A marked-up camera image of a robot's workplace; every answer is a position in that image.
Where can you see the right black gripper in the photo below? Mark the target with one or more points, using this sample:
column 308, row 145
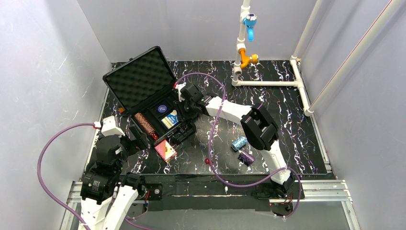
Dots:
column 185, row 112

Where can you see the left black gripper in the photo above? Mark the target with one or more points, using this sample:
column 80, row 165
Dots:
column 139, row 137

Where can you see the red playing card box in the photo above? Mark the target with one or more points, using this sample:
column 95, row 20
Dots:
column 165, row 150

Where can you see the blue playing card box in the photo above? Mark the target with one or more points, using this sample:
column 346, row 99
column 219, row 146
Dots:
column 170, row 120

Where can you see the black foam-lined poker case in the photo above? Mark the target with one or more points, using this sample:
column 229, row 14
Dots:
column 141, row 85

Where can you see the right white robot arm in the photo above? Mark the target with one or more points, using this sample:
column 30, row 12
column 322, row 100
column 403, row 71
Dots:
column 260, row 129

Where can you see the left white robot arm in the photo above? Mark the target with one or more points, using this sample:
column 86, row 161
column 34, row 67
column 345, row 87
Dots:
column 106, row 193

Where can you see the orange black poker chip stack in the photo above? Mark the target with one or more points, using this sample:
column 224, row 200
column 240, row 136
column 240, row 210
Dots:
column 144, row 123

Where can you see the blue small blind button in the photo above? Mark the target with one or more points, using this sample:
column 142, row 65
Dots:
column 162, row 108

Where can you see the light blue poker chip stack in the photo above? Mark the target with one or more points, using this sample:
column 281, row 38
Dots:
column 239, row 143

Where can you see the orange pipe fitting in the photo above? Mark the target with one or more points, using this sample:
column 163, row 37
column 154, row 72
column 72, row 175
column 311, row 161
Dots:
column 246, row 60

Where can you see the purple poker chip stack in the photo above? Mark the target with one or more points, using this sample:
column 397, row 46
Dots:
column 246, row 158

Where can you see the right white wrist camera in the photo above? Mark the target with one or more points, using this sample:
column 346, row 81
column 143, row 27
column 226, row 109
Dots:
column 179, row 87

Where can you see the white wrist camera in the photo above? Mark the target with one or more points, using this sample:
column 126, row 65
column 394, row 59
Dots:
column 110, row 127
column 179, row 87

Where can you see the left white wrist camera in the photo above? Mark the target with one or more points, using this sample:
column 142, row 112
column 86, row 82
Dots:
column 110, row 127

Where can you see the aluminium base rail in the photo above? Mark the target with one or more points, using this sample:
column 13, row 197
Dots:
column 204, row 193

